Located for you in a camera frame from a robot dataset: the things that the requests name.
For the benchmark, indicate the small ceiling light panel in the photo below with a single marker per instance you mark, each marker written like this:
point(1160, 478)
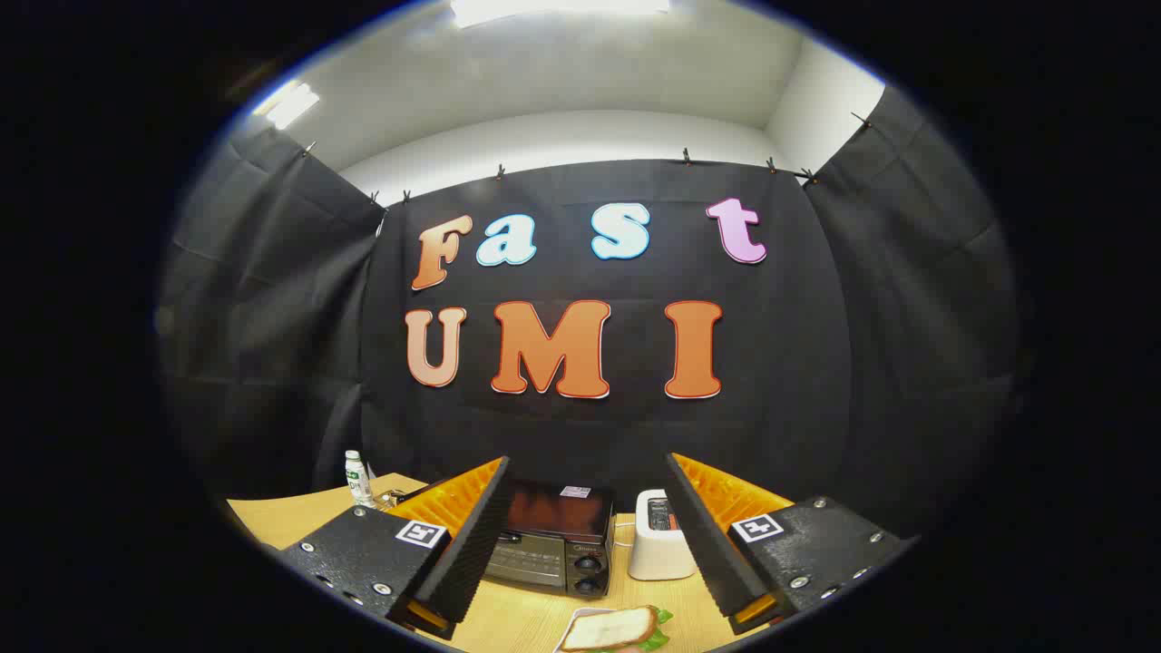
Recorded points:
point(288, 104)

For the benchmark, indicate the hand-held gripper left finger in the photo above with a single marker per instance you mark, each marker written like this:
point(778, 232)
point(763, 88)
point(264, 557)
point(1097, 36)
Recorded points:
point(472, 553)

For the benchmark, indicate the white plastic tray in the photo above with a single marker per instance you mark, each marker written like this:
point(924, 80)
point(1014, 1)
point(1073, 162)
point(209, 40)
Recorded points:
point(573, 618)

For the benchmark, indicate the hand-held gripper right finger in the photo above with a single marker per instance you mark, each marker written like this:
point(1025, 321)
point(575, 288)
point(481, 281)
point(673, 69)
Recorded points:
point(712, 544)

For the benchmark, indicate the black toaster oven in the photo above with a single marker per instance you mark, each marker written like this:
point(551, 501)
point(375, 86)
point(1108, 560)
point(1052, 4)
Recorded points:
point(558, 521)

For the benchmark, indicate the toast sandwich with lettuce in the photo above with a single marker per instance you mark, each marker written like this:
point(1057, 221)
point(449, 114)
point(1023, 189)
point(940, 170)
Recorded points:
point(608, 628)

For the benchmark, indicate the white slot toaster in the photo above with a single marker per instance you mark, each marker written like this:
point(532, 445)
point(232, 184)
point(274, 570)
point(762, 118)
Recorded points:
point(653, 553)

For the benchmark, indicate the white bottle with green label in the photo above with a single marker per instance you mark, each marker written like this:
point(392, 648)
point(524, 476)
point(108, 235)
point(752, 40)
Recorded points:
point(357, 476)

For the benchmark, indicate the large ceiling light panel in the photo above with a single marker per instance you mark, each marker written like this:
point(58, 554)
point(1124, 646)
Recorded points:
point(558, 9)

